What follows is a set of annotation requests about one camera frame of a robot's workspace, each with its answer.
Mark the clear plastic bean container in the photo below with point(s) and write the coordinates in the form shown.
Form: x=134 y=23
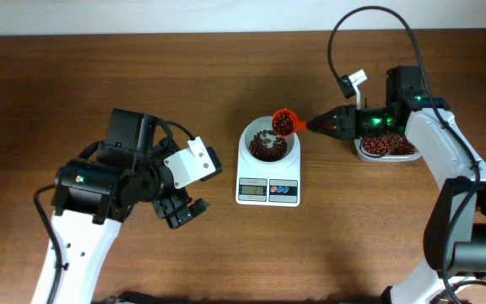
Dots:
x=382 y=158

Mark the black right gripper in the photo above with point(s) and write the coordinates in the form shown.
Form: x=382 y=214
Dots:
x=345 y=122

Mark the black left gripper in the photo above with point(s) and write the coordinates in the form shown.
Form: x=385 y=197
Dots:
x=178 y=200

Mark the white digital kitchen scale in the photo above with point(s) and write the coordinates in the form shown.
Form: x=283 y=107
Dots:
x=267 y=187

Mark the white round bowl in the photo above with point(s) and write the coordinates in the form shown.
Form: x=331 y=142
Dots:
x=292 y=155

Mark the red beans in container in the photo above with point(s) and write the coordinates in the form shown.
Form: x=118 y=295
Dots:
x=388 y=145

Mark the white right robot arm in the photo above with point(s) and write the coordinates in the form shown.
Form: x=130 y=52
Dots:
x=455 y=236

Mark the red plastic measuring scoop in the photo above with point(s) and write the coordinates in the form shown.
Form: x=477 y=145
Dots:
x=286 y=122

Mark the red beans in bowl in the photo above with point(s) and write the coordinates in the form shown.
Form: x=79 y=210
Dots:
x=267 y=146

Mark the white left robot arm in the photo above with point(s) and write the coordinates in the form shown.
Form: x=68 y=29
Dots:
x=93 y=194

